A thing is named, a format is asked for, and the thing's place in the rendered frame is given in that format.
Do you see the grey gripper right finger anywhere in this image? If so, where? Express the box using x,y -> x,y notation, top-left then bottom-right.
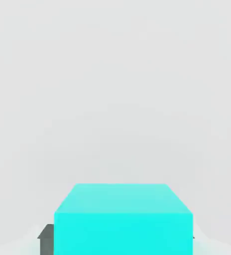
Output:
192,223 -> 231,255

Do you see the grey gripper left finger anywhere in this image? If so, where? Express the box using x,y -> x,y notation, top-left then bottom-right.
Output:
0,224 -> 55,255

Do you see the small cyan cube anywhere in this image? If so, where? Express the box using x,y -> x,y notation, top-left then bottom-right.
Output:
53,183 -> 194,255

